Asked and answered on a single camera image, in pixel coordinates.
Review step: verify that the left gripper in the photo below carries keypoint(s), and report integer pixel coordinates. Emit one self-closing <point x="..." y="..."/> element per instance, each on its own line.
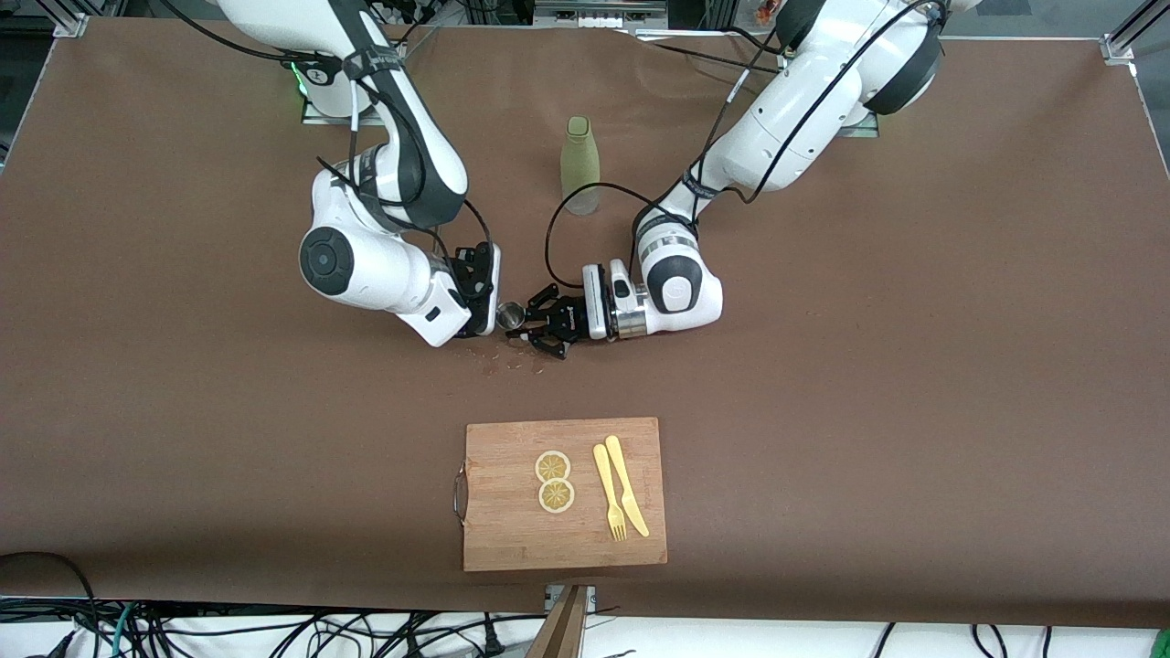
<point x="569" y="319"/>

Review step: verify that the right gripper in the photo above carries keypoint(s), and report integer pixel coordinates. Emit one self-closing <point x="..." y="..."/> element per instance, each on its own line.
<point x="473" y="274"/>

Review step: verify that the steel jigger measuring cup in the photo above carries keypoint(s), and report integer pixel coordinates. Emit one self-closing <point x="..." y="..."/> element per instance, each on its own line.
<point x="510" y="315"/>

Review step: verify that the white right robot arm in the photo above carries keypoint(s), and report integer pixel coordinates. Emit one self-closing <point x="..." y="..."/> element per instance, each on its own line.
<point x="366" y="265"/>

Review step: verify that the spilled liquid drops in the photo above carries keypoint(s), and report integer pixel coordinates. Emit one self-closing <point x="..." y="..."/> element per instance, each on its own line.
<point x="498" y="361"/>

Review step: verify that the lemon slice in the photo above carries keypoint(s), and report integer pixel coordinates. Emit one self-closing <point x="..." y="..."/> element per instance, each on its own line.
<point x="553" y="466"/>
<point x="556" y="496"/>

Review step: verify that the green sleeved glass bottle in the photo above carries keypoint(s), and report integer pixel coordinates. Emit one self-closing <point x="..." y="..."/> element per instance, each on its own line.
<point x="579" y="155"/>

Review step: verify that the yellow plastic fork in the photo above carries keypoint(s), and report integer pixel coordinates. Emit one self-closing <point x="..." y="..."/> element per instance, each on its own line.
<point x="607" y="484"/>

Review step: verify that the yellow plastic knife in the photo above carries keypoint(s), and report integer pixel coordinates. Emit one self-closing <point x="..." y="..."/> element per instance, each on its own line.
<point x="627" y="484"/>

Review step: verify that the wooden cutting board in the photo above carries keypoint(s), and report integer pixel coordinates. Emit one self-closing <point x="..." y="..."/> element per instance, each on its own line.
<point x="512" y="530"/>

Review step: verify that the grey metal box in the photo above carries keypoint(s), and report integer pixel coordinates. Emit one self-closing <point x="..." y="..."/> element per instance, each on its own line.
<point x="599" y="11"/>

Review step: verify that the brown table mat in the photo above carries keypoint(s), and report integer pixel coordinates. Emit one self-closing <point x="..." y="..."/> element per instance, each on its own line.
<point x="183" y="411"/>

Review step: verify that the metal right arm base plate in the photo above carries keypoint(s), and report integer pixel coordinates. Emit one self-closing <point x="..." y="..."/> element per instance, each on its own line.
<point x="320" y="114"/>

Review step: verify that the small metal bracket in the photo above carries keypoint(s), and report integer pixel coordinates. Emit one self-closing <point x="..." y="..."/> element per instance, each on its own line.
<point x="590" y="594"/>

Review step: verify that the wooden post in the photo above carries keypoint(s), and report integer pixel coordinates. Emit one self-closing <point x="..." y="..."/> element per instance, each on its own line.
<point x="559" y="631"/>

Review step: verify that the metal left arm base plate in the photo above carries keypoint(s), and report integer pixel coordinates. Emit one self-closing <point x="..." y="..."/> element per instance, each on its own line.
<point x="859" y="130"/>

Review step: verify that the aluminium frame corner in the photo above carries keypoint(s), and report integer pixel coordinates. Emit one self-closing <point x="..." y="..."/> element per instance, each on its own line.
<point x="1129" y="37"/>
<point x="69" y="18"/>

